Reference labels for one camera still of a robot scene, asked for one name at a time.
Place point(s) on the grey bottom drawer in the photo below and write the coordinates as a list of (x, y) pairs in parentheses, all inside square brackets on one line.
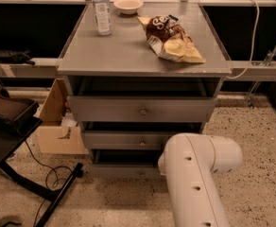
[(125, 163)]

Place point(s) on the grey drawer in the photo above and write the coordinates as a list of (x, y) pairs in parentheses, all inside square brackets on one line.
[(125, 140), (125, 163), (141, 109)]

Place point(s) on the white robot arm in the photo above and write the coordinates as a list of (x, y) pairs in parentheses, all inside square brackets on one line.
[(188, 163)]

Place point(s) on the grey drawer cabinet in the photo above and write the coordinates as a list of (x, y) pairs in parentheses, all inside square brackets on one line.
[(127, 101)]

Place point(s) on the grey top drawer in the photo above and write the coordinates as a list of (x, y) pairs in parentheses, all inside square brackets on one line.
[(141, 109)]

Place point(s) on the grey middle drawer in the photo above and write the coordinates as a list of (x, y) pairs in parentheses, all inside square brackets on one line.
[(125, 140)]

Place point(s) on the yellow brown chip bag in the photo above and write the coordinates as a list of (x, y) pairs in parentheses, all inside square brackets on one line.
[(168, 39)]

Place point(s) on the cardboard box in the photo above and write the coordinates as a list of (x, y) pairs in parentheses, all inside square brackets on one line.
[(59, 132)]

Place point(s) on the white paper bowl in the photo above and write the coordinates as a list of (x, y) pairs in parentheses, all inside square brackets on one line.
[(128, 7)]

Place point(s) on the clear plastic water bottle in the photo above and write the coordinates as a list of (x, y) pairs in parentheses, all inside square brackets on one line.
[(103, 16)]

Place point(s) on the black stand with tray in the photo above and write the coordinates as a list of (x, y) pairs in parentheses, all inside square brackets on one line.
[(13, 136)]

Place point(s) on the brown padded seat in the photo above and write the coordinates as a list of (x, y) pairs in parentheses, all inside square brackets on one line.
[(16, 109)]

